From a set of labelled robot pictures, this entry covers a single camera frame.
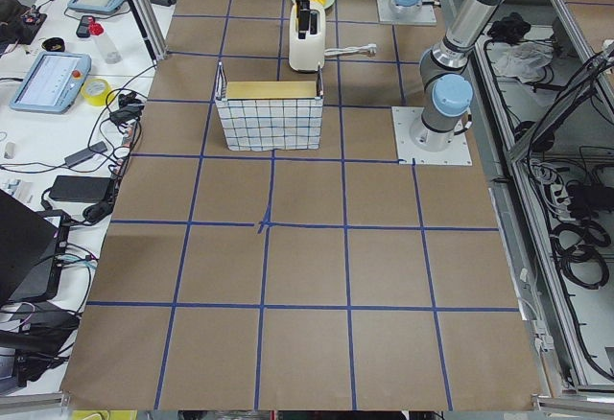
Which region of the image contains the black laptop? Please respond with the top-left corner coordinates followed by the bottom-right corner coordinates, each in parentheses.
top-left (1, 192), bottom-right (69, 305)

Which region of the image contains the wire basket with wooden shelf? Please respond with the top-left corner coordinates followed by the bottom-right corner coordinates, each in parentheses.
top-left (215, 63), bottom-right (324, 152)

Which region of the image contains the black power adapter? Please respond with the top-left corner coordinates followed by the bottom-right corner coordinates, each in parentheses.
top-left (49, 175), bottom-right (112, 203)

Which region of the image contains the aluminium frame post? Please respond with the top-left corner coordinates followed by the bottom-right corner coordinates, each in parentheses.
top-left (128, 0), bottom-right (168, 62)

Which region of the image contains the white two-slot toaster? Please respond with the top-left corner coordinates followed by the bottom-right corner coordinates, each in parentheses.
top-left (289, 3), bottom-right (326, 73)

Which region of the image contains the yellow tape roll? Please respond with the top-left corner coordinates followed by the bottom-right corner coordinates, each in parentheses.
top-left (81, 78), bottom-right (114, 106)

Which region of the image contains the near blue teach pendant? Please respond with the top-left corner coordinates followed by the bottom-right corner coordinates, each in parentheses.
top-left (10, 52), bottom-right (91, 114)

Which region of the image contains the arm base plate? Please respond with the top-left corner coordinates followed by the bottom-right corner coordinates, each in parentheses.
top-left (391, 106), bottom-right (472, 166)
top-left (376, 0), bottom-right (437, 26)

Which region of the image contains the white toaster power cable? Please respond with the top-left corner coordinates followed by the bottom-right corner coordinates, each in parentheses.
top-left (323, 43), bottom-right (378, 59)

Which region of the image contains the clear bottle red cap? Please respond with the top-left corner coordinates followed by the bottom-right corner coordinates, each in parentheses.
top-left (88, 17), bottom-right (122, 64)

